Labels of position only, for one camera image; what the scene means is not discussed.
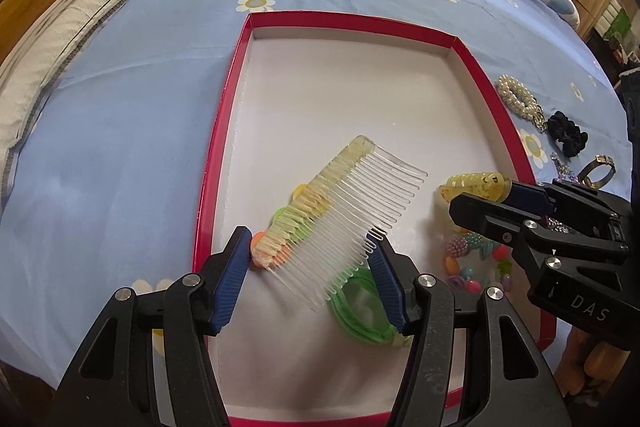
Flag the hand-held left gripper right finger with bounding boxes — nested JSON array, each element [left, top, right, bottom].
[[367, 237, 576, 427]]

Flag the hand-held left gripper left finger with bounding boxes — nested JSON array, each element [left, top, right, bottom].
[[52, 226, 253, 427]]

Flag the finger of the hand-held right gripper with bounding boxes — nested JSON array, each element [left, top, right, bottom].
[[506, 179, 626, 228], [448, 193, 631, 293]]

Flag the yellow glitter hair clip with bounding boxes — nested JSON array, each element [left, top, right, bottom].
[[439, 172, 512, 208]]

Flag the crystal bead bracelet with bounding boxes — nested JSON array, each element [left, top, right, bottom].
[[550, 152, 581, 184]]

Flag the black scrunchie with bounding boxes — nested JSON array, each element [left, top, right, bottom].
[[546, 111, 590, 158]]

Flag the transparent glitter hair comb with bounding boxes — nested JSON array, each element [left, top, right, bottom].
[[250, 134, 430, 313]]

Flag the pearl bracelet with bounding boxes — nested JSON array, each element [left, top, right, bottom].
[[496, 74, 543, 120]]

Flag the red cardboard box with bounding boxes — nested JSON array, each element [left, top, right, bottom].
[[192, 10, 558, 427]]

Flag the person's right hand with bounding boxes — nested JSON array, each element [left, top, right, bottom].
[[562, 326, 623, 390]]

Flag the blue floral bed sheet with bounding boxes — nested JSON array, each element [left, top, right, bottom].
[[0, 0, 626, 408]]

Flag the colourful plastic bead bracelet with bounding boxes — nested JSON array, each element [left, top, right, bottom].
[[442, 229, 516, 295]]

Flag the light green hair tie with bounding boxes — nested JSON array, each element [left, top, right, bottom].
[[327, 264, 408, 350]]

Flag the green braided bracelet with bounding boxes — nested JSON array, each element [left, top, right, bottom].
[[250, 184, 331, 270]]

